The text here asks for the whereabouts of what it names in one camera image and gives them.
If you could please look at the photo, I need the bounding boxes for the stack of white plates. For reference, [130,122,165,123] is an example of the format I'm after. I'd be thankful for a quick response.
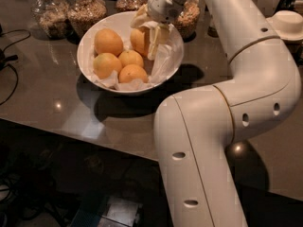
[267,10,303,42]

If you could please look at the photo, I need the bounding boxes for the glass cereal jar far left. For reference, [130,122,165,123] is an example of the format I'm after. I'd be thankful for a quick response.
[31,0,73,39]

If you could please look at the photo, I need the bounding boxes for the black floor cables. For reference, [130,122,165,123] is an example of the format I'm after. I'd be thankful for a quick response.
[0,168,80,227]

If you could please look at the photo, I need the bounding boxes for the metal box on floor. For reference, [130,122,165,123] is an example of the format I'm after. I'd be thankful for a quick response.
[69,195,143,227]

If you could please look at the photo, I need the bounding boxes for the white paper liner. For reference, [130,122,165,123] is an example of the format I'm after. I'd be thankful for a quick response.
[89,16,183,92]

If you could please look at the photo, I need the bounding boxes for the orange bottom front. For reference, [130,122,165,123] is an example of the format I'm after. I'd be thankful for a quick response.
[118,64,148,83]

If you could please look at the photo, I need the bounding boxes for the white ceramic bowl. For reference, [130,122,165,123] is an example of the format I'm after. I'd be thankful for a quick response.
[76,10,186,96]

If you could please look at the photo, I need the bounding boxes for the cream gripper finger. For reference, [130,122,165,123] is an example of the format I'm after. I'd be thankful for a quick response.
[148,23,169,61]
[130,4,152,28]

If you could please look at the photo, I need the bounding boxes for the black cable on table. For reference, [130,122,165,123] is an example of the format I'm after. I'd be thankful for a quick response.
[0,29,32,107]

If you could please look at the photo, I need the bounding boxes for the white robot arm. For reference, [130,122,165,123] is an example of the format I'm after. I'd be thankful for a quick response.
[147,0,301,227]

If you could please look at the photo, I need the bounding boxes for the orange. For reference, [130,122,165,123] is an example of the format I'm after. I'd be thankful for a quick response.
[118,64,148,83]
[118,50,144,67]
[93,53,122,79]
[130,27,150,57]
[94,28,124,56]

